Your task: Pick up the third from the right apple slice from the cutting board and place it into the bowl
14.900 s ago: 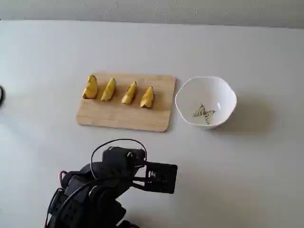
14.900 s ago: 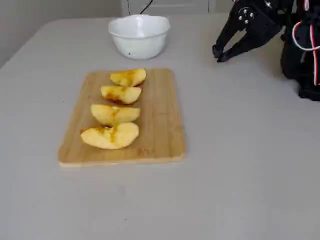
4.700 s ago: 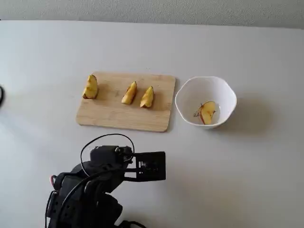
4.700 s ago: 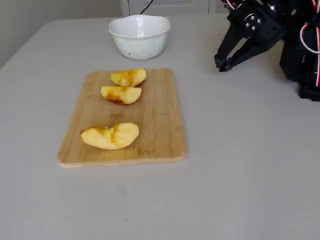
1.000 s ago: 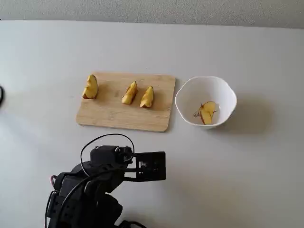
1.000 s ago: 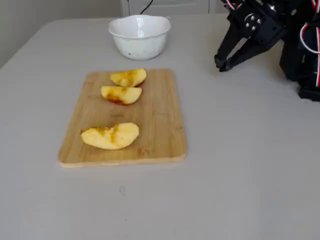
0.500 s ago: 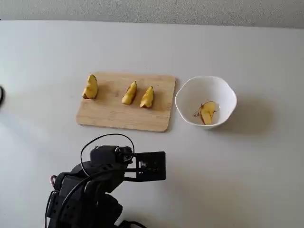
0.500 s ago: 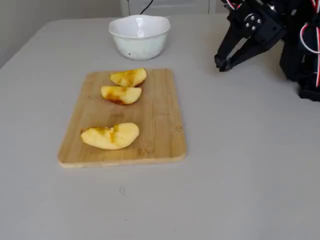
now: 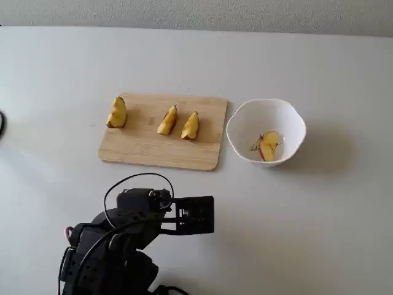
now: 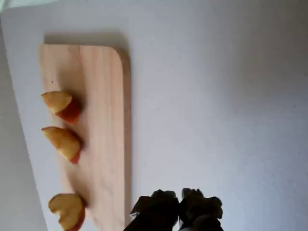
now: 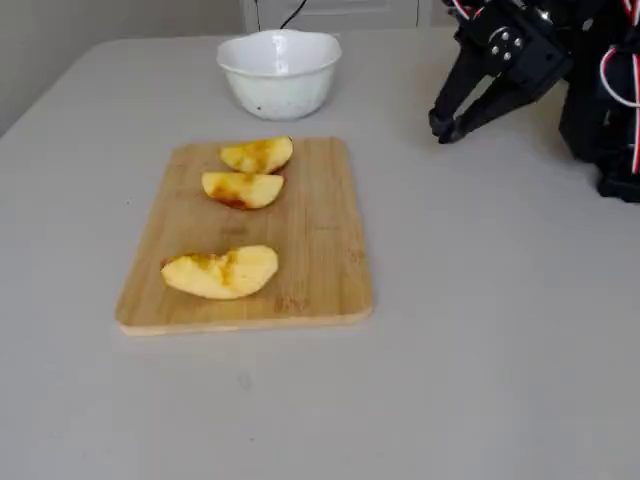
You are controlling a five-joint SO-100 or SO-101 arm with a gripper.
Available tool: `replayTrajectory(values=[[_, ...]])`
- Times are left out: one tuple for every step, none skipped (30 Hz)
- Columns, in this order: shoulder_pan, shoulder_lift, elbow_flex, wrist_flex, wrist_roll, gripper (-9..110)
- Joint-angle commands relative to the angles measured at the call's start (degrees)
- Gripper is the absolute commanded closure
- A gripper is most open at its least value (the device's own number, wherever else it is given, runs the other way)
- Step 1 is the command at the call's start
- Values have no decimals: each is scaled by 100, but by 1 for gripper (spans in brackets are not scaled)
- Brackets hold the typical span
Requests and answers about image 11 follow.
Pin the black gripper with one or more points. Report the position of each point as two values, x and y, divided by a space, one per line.
487 75

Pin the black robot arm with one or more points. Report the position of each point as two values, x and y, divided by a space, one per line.
590 125

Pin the white bowl with butterfly print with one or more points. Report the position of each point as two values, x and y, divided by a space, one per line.
280 90

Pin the wooden cutting board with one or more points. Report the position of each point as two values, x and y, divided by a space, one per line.
315 250

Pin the large apple slice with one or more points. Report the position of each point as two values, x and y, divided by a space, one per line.
235 277

